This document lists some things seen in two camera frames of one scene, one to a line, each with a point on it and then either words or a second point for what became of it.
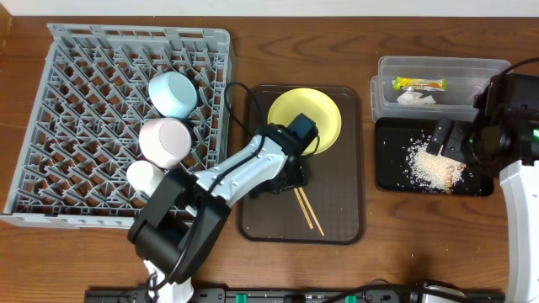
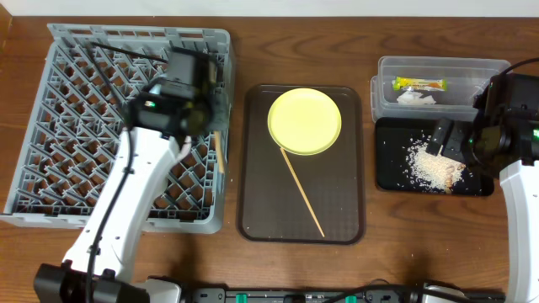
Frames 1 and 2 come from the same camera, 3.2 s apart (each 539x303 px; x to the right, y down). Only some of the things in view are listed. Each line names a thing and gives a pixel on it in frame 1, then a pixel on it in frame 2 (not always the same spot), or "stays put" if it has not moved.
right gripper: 456,146 stays put
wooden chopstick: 303,208 -> 221,164
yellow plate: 313,104 stays put
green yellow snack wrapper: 425,83 stays put
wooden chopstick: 309,205 stays put
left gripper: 274,185 -> 220,111
